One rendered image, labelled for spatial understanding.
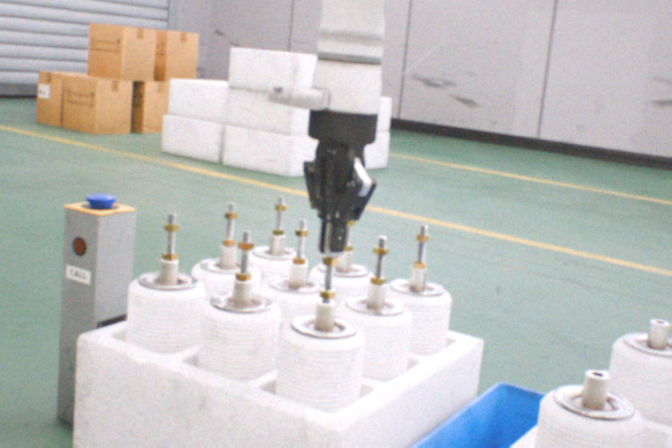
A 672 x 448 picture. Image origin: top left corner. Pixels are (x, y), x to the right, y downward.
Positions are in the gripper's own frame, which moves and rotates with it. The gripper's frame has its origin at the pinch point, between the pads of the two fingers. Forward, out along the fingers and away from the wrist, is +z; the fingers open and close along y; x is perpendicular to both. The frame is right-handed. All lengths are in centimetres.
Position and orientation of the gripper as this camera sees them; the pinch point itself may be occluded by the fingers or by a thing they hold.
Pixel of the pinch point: (331, 237)
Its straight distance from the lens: 92.9
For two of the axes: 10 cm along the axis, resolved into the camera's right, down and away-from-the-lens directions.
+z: -1.0, 9.8, 1.6
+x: -8.7, 0.0, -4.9
